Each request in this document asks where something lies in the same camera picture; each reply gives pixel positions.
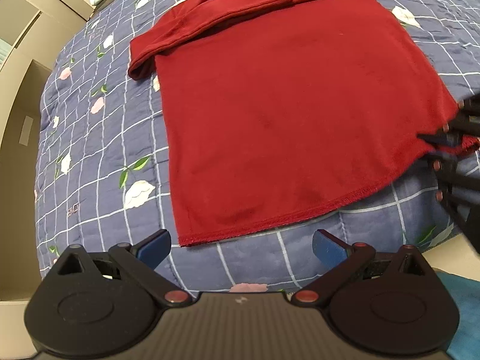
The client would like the red long sleeve shirt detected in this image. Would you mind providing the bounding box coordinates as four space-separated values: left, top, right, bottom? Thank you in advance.
128 0 459 246

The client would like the blue floral plaid quilt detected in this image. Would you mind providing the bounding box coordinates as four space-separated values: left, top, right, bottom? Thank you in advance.
34 0 479 294

